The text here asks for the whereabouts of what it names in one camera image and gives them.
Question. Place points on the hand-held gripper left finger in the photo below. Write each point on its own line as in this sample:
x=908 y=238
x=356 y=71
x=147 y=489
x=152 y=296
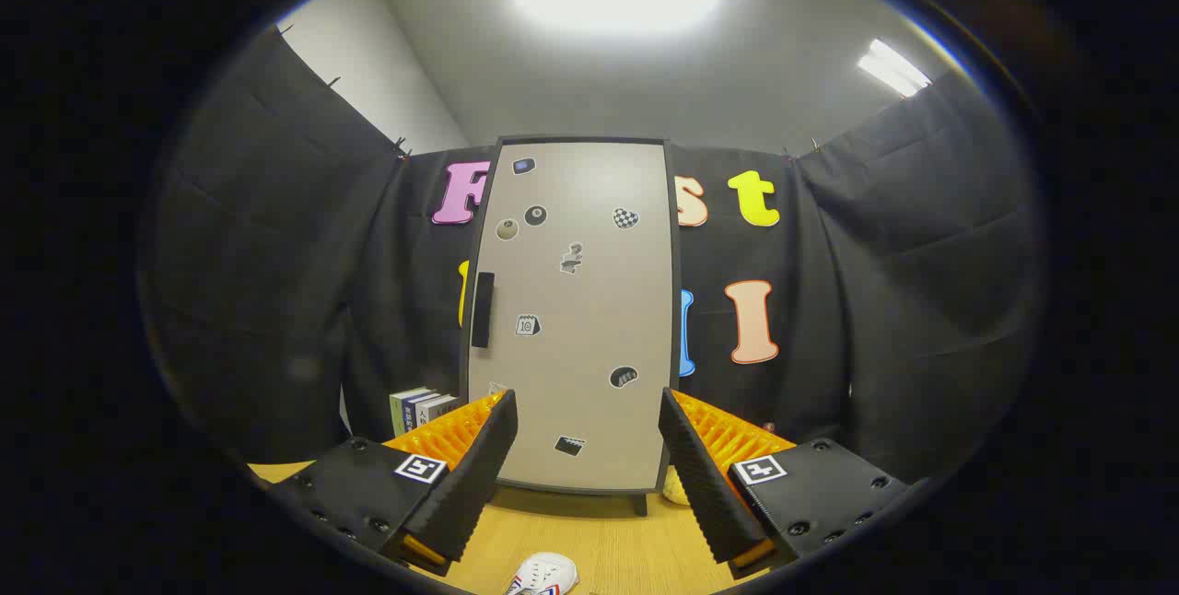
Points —
x=470 y=484

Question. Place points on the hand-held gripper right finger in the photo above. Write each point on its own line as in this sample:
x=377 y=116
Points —
x=709 y=494

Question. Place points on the blue spine book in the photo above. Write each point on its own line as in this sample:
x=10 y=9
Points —
x=414 y=406

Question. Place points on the small ceiling lamp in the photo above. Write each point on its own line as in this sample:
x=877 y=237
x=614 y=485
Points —
x=892 y=68

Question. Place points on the green spine book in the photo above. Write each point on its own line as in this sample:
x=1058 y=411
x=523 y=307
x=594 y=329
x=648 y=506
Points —
x=397 y=411

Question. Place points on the white shoe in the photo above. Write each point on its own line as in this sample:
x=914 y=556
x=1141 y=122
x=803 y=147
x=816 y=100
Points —
x=545 y=572

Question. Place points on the dark grey shoe cabinet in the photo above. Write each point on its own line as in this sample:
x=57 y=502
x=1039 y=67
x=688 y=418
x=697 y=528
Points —
x=676 y=236

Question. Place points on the yellow plush toy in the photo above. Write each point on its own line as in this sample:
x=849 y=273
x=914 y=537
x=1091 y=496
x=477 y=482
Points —
x=675 y=489

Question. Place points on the black backdrop cloth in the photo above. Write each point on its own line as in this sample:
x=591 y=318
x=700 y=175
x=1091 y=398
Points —
x=276 y=282

